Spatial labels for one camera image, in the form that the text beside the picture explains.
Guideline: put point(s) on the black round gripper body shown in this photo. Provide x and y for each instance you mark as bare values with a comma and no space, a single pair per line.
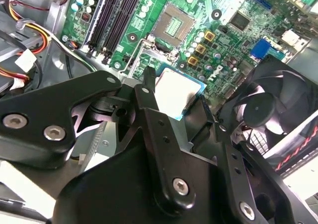
111,191

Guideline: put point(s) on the silver square CPU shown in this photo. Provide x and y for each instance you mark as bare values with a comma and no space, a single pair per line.
176,90

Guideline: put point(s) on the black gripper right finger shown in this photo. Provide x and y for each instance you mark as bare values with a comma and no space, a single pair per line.
238,174

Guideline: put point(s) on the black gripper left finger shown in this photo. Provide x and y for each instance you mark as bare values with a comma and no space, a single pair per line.
49,104

